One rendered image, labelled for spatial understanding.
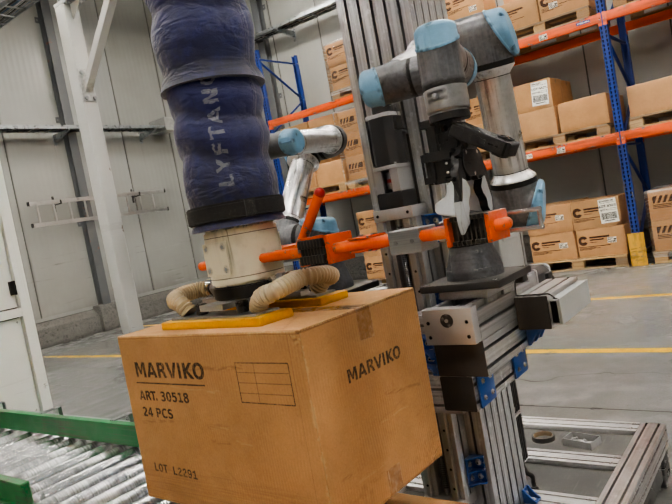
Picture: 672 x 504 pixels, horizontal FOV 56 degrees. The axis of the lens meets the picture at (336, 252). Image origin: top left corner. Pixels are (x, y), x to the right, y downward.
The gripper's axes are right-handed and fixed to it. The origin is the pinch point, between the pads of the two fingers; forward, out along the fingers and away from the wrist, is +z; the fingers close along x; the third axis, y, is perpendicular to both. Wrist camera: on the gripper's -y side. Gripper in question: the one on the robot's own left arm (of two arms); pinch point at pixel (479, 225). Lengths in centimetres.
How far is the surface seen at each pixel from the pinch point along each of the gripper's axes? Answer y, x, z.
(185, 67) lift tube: 56, 11, -43
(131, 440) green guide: 164, -22, 61
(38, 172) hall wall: 972, -410, -176
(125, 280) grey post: 365, -155, 9
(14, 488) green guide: 157, 23, 58
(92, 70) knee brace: 351, -153, -142
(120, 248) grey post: 365, -156, -15
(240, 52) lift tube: 49, 1, -45
